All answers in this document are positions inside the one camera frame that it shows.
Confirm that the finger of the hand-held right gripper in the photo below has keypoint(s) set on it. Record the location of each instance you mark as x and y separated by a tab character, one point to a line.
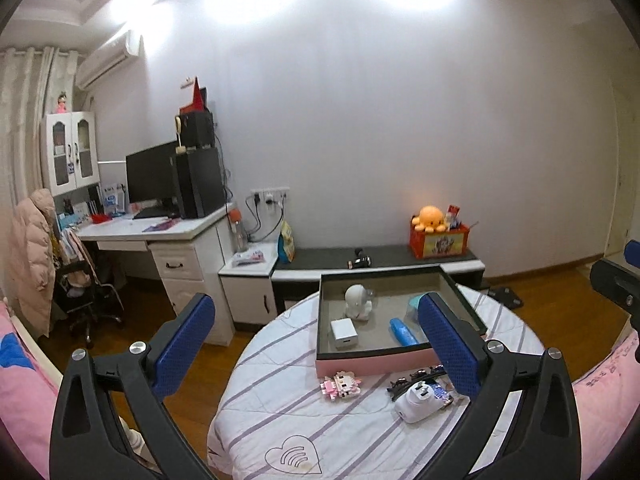
632	250
615	285

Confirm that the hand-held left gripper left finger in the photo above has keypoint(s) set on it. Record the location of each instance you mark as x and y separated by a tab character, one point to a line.
185	345

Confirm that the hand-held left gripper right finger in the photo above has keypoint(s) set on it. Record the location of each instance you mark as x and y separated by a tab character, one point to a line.
447	345

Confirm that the black hair clip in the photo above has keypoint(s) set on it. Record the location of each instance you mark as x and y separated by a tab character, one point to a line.
417	375

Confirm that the blue plastic case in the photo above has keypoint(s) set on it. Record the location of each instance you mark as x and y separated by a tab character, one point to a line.
402	332

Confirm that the teal oval case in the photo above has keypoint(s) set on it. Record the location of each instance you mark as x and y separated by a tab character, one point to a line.
414	305

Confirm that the pink box with grey inside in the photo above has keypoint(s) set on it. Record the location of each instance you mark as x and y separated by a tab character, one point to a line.
370	365

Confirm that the white robot toy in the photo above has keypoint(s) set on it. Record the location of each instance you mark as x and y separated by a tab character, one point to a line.
356	300

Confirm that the white charger cube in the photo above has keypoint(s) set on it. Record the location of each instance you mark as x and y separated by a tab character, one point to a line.
344	332

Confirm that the pink block figure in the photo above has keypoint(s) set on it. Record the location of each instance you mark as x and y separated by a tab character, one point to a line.
340	385

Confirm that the white plug adapter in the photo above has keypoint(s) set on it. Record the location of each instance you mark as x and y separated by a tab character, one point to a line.
417	402

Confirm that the white door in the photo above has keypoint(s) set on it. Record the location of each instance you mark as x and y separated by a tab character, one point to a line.
620	185

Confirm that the white desk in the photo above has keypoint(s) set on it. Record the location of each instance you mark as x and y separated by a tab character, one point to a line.
190	270

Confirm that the black bathroom scale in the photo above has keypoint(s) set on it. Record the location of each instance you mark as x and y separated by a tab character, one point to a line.
505	296

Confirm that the small white bedside cabinet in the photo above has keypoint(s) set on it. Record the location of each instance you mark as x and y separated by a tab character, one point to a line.
247	300

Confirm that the pink quilt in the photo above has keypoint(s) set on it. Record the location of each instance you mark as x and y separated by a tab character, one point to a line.
610	375

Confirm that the red storage box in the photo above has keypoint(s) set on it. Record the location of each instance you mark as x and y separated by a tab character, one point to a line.
440	244

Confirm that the pink packets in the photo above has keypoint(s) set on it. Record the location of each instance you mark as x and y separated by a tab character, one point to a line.
248	257

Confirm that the black office chair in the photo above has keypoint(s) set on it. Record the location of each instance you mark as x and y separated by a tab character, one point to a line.
85	295

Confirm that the black handheld device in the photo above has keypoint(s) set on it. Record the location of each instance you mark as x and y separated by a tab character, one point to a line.
360	261

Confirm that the pink notebook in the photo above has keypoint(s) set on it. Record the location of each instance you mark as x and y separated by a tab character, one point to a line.
160	225

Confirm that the orange lid water bottle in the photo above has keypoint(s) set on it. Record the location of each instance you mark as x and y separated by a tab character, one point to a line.
239	232

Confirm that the orange octopus plush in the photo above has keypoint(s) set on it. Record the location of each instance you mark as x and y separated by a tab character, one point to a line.
430	217

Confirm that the red snack packet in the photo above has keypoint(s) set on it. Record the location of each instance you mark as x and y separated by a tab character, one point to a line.
454	211

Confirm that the black keyboard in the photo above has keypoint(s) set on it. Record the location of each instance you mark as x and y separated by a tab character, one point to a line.
150	213

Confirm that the yellow blue snack bag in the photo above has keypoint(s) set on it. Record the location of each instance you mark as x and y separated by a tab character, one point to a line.
286	245

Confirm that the red desk item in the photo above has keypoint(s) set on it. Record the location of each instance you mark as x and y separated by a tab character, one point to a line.
100	218

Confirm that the black white tv stand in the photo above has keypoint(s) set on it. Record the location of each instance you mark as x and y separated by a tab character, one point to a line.
320	256

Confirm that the black computer tower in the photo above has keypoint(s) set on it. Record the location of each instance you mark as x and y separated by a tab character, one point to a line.
200	185

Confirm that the blue white box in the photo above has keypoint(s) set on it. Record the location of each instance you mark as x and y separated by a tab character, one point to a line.
112	200

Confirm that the pink bed sheet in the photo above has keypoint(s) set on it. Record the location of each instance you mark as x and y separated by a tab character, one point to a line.
25	400

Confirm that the black computer monitor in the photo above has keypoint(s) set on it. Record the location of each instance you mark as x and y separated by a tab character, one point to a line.
150	175

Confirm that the pink puffer jacket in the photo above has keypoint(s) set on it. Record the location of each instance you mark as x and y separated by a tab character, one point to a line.
32	260

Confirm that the black speaker box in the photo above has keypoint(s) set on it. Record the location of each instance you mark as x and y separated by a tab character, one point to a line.
197	130

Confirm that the white glass door cabinet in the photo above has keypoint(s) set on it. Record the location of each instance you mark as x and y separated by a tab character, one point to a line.
75	155

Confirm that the small pink doll figurine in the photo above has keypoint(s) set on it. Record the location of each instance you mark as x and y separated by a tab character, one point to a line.
62	104

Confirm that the beige curtain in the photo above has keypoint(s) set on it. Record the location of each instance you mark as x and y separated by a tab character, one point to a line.
25	120

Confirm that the white air conditioner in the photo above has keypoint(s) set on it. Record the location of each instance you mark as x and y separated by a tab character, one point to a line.
107	60

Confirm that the white wall outlet strip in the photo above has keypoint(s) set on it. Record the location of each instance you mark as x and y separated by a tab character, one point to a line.
275	192

